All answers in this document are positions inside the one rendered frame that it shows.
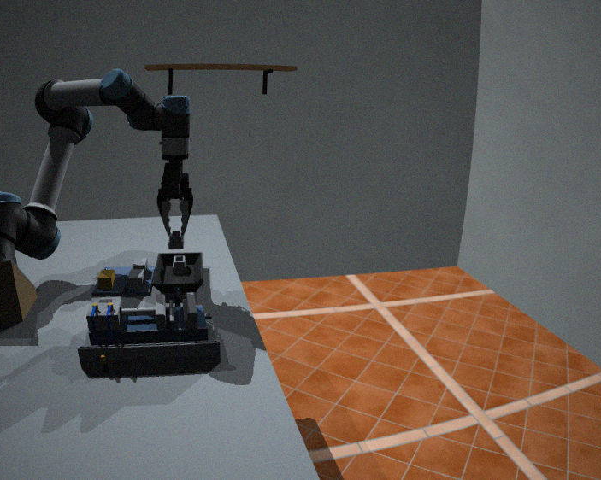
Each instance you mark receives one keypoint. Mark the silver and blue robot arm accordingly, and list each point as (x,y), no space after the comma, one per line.
(34,227)

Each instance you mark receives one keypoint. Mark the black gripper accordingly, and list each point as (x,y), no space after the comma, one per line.
(164,205)

